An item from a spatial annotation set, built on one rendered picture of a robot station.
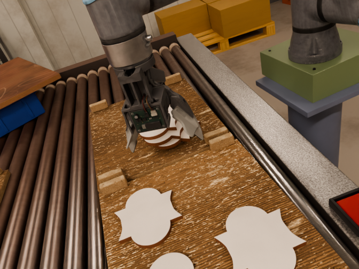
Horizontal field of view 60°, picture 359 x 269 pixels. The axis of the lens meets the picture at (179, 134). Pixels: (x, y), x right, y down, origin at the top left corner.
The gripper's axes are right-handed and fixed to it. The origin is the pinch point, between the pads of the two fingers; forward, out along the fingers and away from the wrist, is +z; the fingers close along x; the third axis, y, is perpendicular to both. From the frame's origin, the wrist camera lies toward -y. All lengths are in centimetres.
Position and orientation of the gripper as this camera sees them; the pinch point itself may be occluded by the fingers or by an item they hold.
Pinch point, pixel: (167, 144)
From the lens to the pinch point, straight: 65.0
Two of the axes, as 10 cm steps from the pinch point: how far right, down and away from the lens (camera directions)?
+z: 2.6, 7.9, 5.6
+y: -0.5, 5.9, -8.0
